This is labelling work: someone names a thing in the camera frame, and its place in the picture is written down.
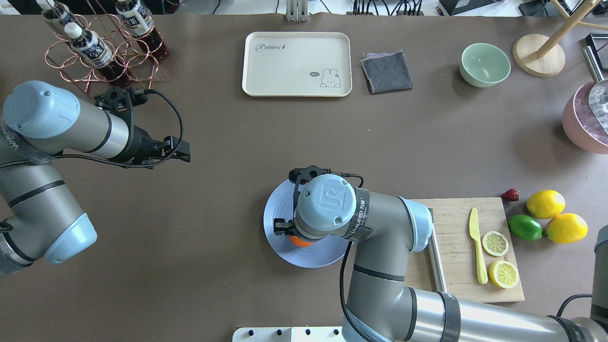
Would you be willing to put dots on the lemon half slice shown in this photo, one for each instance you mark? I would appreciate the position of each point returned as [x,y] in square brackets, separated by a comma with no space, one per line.
[495,244]
[503,274]

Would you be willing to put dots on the copper wire bottle rack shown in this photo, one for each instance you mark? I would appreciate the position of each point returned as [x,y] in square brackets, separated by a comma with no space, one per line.
[115,48]

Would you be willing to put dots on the blue plate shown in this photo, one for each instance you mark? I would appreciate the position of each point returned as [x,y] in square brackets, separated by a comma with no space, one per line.
[327,251]

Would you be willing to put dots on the wooden cutting board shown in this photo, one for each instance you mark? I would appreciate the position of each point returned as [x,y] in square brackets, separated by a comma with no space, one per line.
[457,251]

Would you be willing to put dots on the pink ice bowl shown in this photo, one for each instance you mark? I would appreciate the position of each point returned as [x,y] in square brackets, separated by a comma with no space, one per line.
[580,124]

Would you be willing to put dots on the wooden cup stand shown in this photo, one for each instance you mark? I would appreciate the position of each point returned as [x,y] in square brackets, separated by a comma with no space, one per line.
[542,56]

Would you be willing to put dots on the mint green bowl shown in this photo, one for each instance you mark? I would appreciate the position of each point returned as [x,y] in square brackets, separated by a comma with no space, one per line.
[484,65]

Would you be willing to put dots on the lower whole lemon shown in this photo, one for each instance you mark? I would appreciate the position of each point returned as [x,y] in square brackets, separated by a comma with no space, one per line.
[546,204]

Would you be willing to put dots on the lower lemon half slice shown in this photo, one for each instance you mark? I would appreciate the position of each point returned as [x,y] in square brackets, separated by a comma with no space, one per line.
[495,244]

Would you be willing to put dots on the upper whole lemon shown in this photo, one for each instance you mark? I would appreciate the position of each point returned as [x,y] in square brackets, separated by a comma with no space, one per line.
[566,228]

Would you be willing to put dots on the red strawberry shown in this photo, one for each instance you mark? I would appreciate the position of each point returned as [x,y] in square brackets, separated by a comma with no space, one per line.
[511,195]

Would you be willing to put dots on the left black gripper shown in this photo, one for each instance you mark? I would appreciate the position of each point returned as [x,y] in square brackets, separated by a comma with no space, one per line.
[141,141]

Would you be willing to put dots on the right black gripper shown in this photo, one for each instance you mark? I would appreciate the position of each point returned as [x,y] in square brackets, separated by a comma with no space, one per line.
[283,227]

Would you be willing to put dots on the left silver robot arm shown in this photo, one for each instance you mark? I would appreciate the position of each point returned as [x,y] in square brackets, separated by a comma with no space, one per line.
[41,124]

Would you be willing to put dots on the metal ice scoop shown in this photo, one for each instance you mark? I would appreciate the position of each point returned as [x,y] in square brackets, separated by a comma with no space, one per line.
[599,91]

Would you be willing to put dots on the orange fruit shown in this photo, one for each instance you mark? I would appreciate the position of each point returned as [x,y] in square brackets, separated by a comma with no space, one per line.
[298,242]

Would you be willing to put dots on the yellow plastic knife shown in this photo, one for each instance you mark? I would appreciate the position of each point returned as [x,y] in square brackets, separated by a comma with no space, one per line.
[474,233]

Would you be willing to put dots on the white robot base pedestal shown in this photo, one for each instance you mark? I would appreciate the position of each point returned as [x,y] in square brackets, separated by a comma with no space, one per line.
[289,334]

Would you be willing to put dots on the cream rabbit tray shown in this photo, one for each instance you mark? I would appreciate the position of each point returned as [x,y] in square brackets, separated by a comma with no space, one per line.
[297,64]

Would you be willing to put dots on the upper tea bottle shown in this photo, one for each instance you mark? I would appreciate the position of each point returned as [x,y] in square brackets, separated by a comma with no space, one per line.
[139,23]

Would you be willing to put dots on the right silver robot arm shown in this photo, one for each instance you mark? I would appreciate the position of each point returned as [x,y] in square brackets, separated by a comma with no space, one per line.
[379,306]

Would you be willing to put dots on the green lime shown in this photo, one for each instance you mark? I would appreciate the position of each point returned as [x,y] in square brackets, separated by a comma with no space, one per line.
[525,227]

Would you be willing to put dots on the grey folded cloth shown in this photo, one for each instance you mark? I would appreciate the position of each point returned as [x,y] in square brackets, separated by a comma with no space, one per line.
[386,72]

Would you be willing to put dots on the upper lemon half slice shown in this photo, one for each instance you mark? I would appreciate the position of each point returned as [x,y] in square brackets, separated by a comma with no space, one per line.
[503,274]

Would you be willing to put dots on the lower left tea bottle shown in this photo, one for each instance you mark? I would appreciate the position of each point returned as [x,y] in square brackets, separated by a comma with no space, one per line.
[94,51]

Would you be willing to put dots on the whole lemon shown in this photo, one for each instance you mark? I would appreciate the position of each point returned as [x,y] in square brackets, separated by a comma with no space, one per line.
[546,204]
[566,228]

